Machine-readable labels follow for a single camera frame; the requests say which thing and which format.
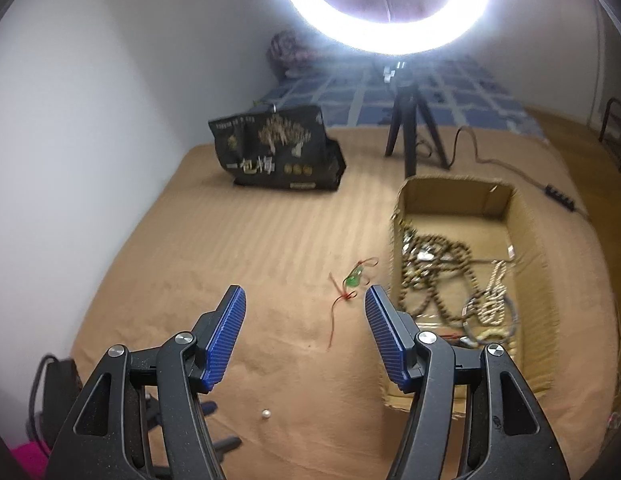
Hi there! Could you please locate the white bead necklace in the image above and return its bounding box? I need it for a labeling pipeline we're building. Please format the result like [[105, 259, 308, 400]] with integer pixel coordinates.
[[465, 259, 509, 326]]

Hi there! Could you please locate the brown wooden bead necklace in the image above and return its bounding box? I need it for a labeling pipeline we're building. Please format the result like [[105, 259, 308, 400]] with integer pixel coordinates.
[[399, 226, 475, 326]]

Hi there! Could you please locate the green pendant red cord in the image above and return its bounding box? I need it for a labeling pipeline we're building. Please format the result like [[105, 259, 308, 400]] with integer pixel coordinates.
[[327, 257, 381, 348]]

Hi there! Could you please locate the cardboard box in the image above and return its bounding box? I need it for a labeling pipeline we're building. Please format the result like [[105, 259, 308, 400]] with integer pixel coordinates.
[[389, 177, 559, 396]]

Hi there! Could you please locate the tan blanket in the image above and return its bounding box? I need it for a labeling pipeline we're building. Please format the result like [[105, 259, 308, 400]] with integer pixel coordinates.
[[72, 128, 617, 479]]

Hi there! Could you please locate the black snack bag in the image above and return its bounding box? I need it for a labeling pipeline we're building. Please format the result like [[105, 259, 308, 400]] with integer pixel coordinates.
[[208, 105, 347, 192]]

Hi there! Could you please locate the black clothes rack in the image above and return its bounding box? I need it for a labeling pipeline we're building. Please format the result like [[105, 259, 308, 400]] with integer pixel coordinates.
[[598, 98, 621, 174]]

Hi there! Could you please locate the black tripod stand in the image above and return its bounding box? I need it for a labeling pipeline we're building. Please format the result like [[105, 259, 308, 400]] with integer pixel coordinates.
[[383, 61, 451, 179]]

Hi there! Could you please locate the blue checkered bed sheet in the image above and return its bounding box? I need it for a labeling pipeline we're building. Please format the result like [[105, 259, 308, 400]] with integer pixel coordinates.
[[251, 54, 544, 139]]

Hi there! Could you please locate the black object with cable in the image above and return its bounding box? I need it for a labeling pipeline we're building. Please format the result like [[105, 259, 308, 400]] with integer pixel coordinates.
[[26, 353, 83, 457]]

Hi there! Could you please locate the black power cable with switch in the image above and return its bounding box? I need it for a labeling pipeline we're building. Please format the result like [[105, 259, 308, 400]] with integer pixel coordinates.
[[415, 126, 589, 219]]

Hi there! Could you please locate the white ring light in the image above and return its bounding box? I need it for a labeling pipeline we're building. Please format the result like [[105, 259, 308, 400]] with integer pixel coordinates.
[[289, 0, 491, 56]]

